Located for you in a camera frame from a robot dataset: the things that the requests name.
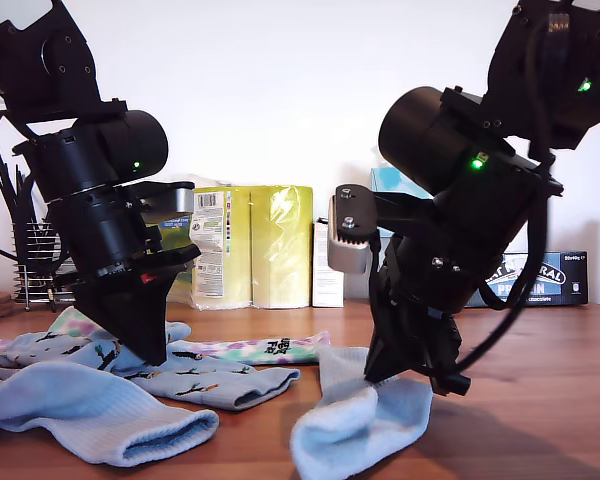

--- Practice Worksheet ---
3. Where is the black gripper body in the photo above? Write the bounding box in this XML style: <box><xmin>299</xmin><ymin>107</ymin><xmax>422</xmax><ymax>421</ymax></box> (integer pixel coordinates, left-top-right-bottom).
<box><xmin>47</xmin><ymin>185</ymin><xmax>202</xmax><ymax>292</ymax></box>

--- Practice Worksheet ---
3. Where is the blue bird print sock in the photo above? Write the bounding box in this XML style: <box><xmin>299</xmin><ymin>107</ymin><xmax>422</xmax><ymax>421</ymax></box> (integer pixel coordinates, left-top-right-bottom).
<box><xmin>114</xmin><ymin>348</ymin><xmax>302</xmax><ymax>412</ymax></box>
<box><xmin>0</xmin><ymin>319</ymin><xmax>192</xmax><ymax>376</ymax></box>

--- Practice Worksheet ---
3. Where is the plain light blue sock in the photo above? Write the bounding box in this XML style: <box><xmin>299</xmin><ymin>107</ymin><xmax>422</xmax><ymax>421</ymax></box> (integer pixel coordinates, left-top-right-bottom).
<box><xmin>0</xmin><ymin>359</ymin><xmax>221</xmax><ymax>469</ymax></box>
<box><xmin>289</xmin><ymin>344</ymin><xmax>435</xmax><ymax>480</ymax></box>

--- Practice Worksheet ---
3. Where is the pastel tie-dye sock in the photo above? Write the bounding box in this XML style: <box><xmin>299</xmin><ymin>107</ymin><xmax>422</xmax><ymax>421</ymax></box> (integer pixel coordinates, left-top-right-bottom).
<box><xmin>187</xmin><ymin>329</ymin><xmax>332</xmax><ymax>368</ymax></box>
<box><xmin>0</xmin><ymin>305</ymin><xmax>124</xmax><ymax>370</ymax></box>

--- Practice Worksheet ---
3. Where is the white cardboard carton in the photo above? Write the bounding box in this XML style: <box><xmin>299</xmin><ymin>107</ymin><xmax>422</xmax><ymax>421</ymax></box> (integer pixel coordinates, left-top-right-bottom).
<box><xmin>312</xmin><ymin>217</ymin><xmax>346</xmax><ymax>309</ymax></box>

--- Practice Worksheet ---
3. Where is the thin black stick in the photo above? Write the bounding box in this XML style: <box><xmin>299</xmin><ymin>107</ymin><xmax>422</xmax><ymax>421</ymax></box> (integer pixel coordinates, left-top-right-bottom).
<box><xmin>0</xmin><ymin>167</ymin><xmax>29</xmax><ymax>231</ymax></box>
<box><xmin>0</xmin><ymin>145</ymin><xmax>31</xmax><ymax>221</ymax></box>

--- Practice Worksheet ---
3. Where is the yellow kitchen roll pack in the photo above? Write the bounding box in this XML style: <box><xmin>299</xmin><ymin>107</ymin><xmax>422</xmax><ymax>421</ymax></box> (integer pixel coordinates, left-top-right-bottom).
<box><xmin>139</xmin><ymin>173</ymin><xmax>315</xmax><ymax>312</ymax></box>

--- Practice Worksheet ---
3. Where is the black protein bar box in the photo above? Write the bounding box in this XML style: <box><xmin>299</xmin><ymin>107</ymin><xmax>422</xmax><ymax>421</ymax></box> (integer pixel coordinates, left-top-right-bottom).
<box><xmin>467</xmin><ymin>250</ymin><xmax>590</xmax><ymax>309</ymax></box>

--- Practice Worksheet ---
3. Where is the blue cloud tissue box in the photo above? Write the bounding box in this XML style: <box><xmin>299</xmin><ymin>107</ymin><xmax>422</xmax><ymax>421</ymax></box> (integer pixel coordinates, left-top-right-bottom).
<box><xmin>369</xmin><ymin>167</ymin><xmax>424</xmax><ymax>196</ymax></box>

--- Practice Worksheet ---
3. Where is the black cable loop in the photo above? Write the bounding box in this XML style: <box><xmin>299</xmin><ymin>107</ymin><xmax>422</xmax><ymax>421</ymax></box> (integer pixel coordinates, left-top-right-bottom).
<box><xmin>424</xmin><ymin>19</ymin><xmax>557</xmax><ymax>400</ymax></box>

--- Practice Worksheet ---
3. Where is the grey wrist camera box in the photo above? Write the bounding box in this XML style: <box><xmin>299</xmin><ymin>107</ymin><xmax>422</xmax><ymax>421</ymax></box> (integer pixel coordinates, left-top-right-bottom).
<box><xmin>122</xmin><ymin>180</ymin><xmax>197</xmax><ymax>227</ymax></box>
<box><xmin>326</xmin><ymin>183</ymin><xmax>434</xmax><ymax>275</ymax></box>

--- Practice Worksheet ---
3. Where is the chrome wire utensil holder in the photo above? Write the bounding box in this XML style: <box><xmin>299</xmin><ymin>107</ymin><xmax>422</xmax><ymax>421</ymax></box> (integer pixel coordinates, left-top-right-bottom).
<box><xmin>11</xmin><ymin>214</ymin><xmax>79</xmax><ymax>312</ymax></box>

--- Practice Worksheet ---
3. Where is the thin black cable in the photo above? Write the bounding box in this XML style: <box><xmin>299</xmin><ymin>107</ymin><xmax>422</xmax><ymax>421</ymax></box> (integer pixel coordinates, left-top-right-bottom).
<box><xmin>0</xmin><ymin>233</ymin><xmax>20</xmax><ymax>262</ymax></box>

